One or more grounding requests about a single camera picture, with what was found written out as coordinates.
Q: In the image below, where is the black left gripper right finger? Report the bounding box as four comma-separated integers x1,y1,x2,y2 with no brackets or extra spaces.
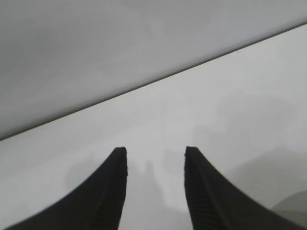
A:
184,146,307,230

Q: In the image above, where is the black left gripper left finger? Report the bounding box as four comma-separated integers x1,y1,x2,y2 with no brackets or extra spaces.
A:
7,146,128,230

